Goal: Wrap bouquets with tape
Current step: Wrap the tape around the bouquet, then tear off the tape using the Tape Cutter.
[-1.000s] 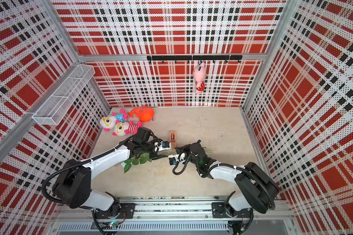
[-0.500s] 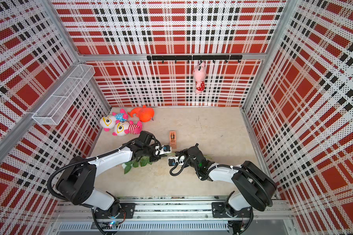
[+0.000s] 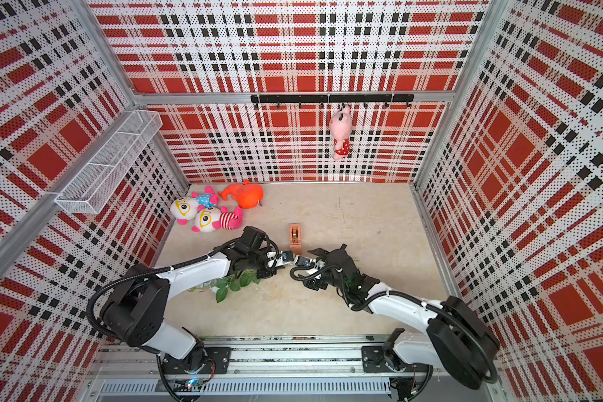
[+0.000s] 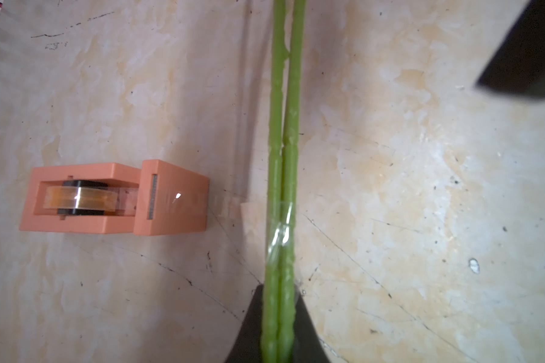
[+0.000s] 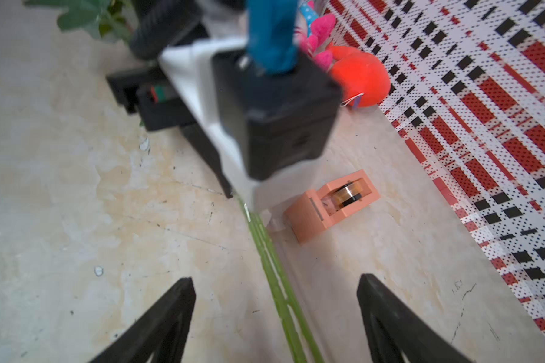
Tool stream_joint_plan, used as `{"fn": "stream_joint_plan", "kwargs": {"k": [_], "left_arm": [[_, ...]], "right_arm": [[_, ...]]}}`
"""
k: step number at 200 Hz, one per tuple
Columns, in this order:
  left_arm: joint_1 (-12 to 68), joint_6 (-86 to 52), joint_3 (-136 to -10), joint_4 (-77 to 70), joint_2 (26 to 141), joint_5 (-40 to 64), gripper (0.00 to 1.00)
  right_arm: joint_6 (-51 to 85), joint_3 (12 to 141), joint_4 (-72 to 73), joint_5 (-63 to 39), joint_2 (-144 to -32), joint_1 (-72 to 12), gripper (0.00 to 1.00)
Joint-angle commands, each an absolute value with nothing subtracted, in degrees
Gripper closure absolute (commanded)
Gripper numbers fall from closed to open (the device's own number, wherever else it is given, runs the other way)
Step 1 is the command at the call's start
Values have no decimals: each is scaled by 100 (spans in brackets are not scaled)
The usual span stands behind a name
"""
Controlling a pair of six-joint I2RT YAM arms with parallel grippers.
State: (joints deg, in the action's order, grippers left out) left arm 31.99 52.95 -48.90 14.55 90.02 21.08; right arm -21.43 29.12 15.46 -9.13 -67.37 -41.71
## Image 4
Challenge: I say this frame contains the pink tape dispenser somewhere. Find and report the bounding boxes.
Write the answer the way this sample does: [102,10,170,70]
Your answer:
[20,160,209,236]

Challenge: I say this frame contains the artificial flower bouquet green stems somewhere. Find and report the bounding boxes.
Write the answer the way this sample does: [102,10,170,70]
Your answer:
[260,1,307,362]

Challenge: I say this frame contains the clear tape roll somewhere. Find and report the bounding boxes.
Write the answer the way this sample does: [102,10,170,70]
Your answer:
[37,179,139,217]

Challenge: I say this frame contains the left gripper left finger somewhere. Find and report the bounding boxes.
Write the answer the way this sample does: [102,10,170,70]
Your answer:
[225,284,263,363]

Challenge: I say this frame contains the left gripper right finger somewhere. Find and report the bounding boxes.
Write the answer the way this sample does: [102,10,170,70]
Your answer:
[292,295,330,363]

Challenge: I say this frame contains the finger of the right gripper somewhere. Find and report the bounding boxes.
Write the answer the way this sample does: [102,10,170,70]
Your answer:
[476,0,545,100]

